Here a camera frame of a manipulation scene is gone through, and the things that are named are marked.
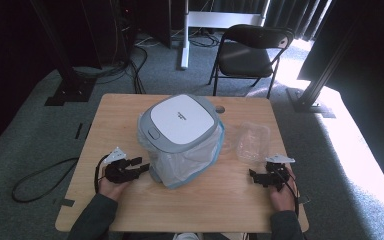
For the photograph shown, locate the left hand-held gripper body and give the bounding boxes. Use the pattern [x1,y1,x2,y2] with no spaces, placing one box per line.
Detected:
[103,147,138,184]

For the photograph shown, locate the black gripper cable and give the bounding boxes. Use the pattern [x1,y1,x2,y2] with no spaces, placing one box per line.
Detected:
[279,169,300,215]
[93,153,112,195]

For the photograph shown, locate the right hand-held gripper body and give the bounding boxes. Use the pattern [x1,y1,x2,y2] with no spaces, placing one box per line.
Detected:
[259,153,296,193]

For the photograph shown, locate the grey white-lidded trash can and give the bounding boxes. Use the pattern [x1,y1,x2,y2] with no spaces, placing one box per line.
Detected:
[137,93,222,184]

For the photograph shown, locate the black metal stand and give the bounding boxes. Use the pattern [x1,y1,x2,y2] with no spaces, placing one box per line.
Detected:
[285,13,364,119]
[29,0,98,107]

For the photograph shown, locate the white shoe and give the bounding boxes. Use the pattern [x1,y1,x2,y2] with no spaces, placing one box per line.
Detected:
[172,232,202,240]

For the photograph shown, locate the person's right hand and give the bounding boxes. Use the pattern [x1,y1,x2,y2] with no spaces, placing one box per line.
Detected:
[268,166,298,213]

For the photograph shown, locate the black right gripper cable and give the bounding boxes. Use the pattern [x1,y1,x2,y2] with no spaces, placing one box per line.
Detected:
[279,169,300,215]

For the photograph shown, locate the clear plastic lid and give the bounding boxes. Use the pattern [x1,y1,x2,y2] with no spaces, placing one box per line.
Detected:
[220,139,240,156]

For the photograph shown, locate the clear plastic container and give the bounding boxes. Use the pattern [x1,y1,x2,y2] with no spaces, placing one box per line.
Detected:
[235,121,271,164]

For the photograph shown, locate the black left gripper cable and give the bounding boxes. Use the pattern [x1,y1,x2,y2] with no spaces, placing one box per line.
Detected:
[93,153,112,195]

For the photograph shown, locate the person's left hand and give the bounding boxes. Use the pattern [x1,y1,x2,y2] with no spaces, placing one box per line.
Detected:
[98,174,130,203]

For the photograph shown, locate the dark curtain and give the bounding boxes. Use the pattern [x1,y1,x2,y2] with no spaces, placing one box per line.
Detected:
[265,0,333,42]

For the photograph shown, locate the black tape strips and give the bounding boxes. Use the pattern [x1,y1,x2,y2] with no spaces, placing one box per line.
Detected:
[74,122,93,141]

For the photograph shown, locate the black folding chair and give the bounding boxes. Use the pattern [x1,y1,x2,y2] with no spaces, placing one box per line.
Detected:
[208,23,295,100]

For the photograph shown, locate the white blue-edged trash bag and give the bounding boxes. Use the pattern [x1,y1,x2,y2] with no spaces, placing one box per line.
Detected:
[137,114,226,190]

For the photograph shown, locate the white metal stand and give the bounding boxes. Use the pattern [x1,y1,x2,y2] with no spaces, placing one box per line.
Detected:
[179,0,272,71]

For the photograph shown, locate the bundle of black cables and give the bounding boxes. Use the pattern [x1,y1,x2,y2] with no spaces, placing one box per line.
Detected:
[73,31,148,95]

